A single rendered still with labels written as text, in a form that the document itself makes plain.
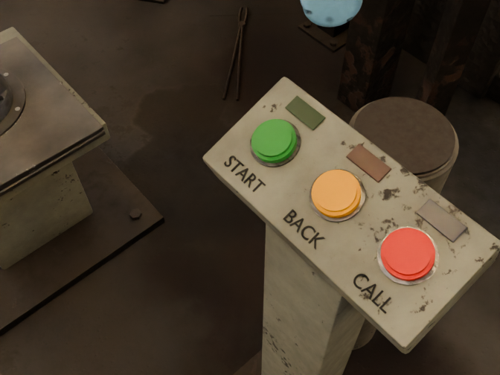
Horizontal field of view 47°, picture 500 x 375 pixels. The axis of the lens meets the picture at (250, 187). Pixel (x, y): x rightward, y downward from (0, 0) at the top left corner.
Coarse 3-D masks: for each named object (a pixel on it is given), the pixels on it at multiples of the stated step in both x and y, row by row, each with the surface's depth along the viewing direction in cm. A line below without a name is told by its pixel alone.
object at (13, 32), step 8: (0, 32) 105; (8, 32) 105; (16, 32) 105; (0, 40) 104; (24, 40) 104; (32, 48) 102; (40, 56) 101; (48, 64) 100; (56, 72) 99; (64, 80) 98; (104, 128) 92; (104, 136) 94; (88, 144) 92; (96, 144) 94; (80, 152) 92; (64, 160) 91; (72, 160) 92; (48, 168) 90; (56, 168) 91; (40, 176) 90; (24, 184) 88; (32, 184) 89; (8, 192) 87; (16, 192) 88; (0, 200) 87
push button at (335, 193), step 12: (324, 180) 47; (336, 180) 47; (348, 180) 46; (312, 192) 47; (324, 192) 46; (336, 192) 46; (348, 192) 46; (360, 192) 46; (324, 204) 46; (336, 204) 46; (348, 204) 46; (336, 216) 46
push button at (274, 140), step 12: (276, 120) 50; (264, 132) 50; (276, 132) 50; (288, 132) 49; (252, 144) 50; (264, 144) 49; (276, 144) 49; (288, 144) 49; (264, 156) 49; (276, 156) 49; (288, 156) 49
